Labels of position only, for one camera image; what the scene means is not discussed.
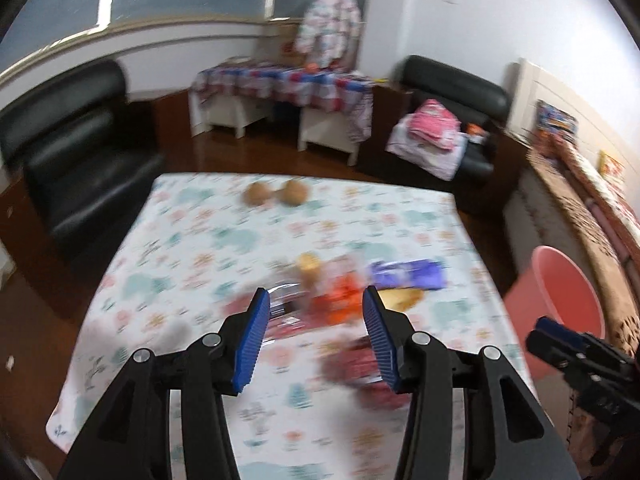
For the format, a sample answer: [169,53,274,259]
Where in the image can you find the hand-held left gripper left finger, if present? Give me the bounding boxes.
[57,287,273,480]

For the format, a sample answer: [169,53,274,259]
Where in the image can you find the white bed headboard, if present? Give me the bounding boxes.
[505,57,640,201]

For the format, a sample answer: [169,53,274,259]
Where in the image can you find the small yellow snack piece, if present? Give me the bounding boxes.
[296,254,324,289]

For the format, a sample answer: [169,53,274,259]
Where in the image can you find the clear plastic wrapper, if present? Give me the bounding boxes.
[225,282,321,347]

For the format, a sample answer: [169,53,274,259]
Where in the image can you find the black leather sofa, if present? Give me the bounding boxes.
[0,59,167,263]

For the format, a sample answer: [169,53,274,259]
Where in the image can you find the pink plastic bucket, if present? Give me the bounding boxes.
[502,245,607,382]

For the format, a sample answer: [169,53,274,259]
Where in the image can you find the brown round fruit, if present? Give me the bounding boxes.
[243,182,274,207]
[277,179,310,207]

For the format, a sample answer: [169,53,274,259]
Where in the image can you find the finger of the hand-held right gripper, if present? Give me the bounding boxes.
[535,316,588,352]
[525,330,572,368]

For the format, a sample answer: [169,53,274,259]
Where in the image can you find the black leather armchair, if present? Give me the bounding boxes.
[357,55,512,213]

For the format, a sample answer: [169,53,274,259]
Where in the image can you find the orange snack wrapper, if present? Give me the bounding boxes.
[312,271,366,322]

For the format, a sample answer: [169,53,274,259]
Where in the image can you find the white cabinet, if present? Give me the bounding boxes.
[298,105,364,166]
[190,91,273,139]

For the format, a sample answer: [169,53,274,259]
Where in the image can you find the colourful printed pillow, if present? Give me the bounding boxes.
[535,100,579,137]

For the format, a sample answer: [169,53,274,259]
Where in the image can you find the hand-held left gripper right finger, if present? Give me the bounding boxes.
[361,285,583,480]

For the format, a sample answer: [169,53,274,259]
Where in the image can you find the yellow peel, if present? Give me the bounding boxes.
[378,287,426,312]

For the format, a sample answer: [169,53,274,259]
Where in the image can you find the brown patterned bed blanket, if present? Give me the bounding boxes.
[522,135,640,358]

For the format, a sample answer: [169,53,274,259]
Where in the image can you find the hanging floral garment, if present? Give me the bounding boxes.
[294,0,362,69]

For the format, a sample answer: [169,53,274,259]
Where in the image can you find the yellow red printed pillow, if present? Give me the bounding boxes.
[597,151,626,181]

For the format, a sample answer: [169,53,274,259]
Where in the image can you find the white bench with checkered cloth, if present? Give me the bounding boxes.
[192,60,376,145]

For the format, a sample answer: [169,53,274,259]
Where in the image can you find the pile of pink white clothes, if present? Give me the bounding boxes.
[386,99,469,181]

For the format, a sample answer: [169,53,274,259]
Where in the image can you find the red snack wrapper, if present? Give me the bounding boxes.
[320,336,416,407]

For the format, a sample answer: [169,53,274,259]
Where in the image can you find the purple snack packet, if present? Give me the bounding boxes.
[367,259,447,292]

